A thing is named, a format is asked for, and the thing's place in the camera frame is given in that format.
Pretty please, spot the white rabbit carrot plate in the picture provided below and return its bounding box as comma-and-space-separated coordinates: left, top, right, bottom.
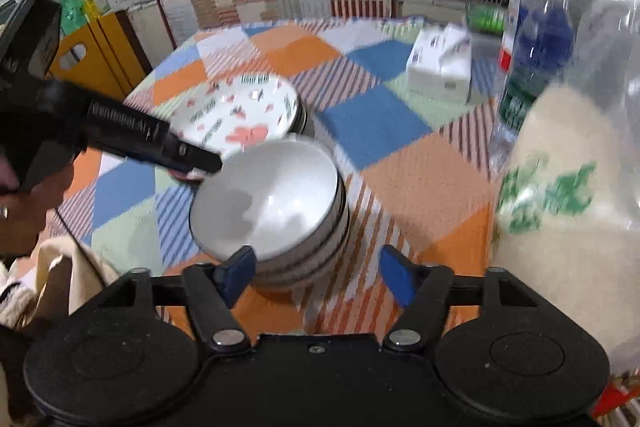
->
169, 72, 299, 159

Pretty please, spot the white bowl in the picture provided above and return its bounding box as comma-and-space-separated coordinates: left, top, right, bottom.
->
250, 233, 349, 293
189, 136, 338, 261
249, 196, 350, 275

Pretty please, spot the large white plate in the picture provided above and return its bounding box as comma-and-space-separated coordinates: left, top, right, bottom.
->
288, 96, 314, 138

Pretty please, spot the person left hand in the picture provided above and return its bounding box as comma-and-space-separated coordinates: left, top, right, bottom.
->
1, 155, 74, 260

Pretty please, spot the yellow wooden chair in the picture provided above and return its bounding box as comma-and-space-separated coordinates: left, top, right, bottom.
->
48, 11, 152, 101

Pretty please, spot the colourful patchwork tablecloth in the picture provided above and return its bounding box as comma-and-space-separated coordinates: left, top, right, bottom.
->
58, 20, 499, 339

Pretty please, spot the green plastic bag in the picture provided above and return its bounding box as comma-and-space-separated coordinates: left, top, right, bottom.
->
60, 0, 88, 36

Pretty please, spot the clear rice bag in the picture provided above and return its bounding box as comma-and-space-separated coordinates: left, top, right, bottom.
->
492, 0, 639, 372

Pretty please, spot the white tissue pack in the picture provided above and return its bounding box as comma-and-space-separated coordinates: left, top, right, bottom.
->
406, 24, 472, 104

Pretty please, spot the blue cap water bottle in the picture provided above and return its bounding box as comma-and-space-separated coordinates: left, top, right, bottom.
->
516, 0, 566, 53

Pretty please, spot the green dish basket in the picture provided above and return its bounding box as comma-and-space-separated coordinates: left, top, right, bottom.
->
464, 0, 509, 36

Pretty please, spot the green label water bottle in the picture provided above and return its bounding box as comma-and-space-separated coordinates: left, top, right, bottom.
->
489, 0, 574, 173

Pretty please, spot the red label water bottle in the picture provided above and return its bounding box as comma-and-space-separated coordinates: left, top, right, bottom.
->
497, 0, 521, 75

